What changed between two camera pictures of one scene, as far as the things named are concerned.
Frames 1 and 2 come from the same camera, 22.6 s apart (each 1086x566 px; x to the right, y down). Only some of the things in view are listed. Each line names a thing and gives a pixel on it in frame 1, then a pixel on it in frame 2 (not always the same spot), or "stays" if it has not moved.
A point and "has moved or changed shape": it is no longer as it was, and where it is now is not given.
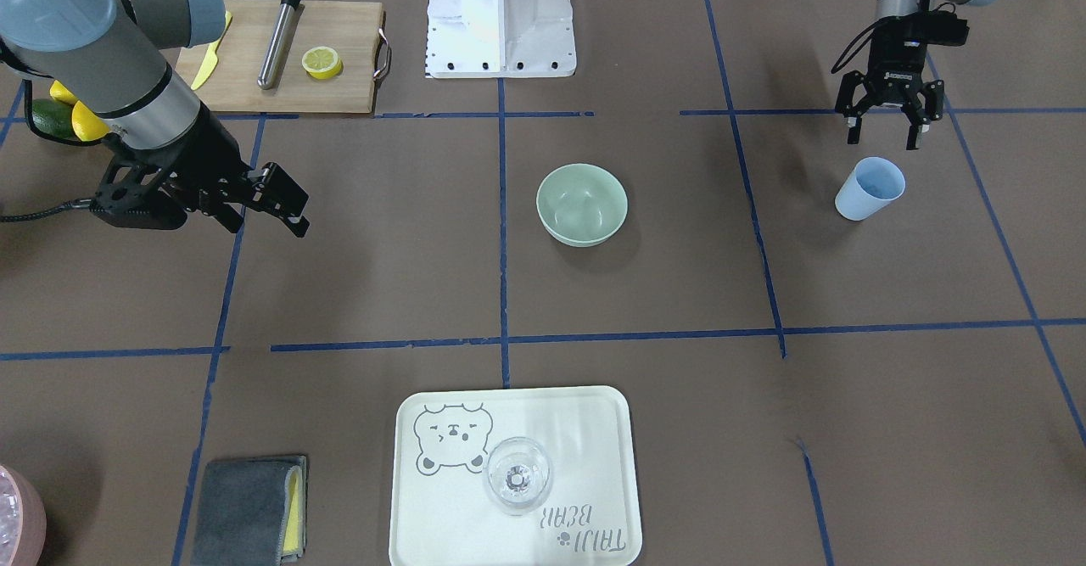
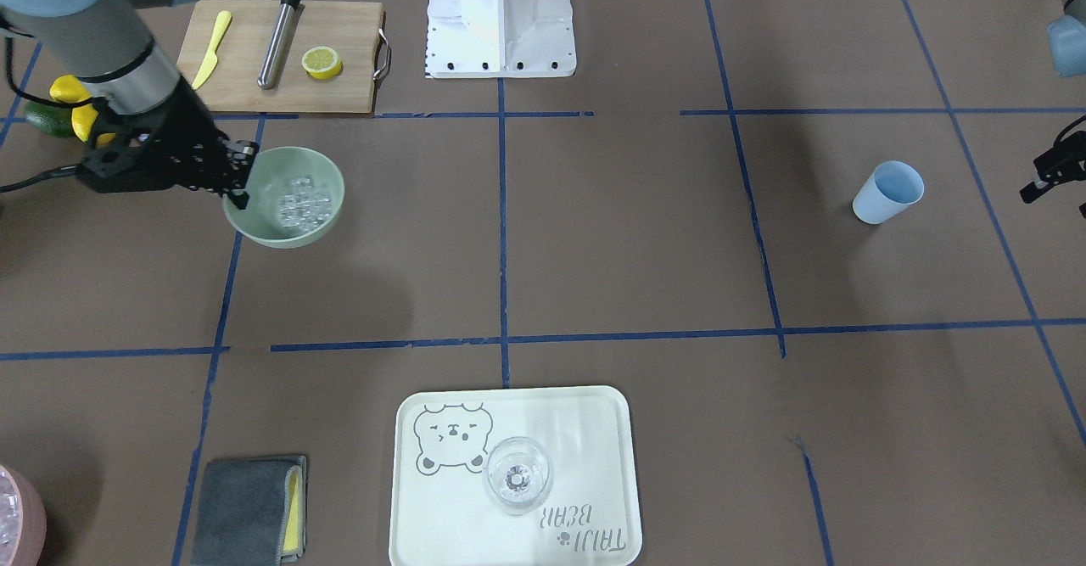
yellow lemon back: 58,92 stays
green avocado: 54,118 stays
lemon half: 321,63 stays
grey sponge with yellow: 253,512 stays
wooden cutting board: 351,29 stays
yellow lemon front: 87,126 stays
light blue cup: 872,184 has moved or changed shape
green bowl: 582,204 → 294,195
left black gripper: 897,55 → 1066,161
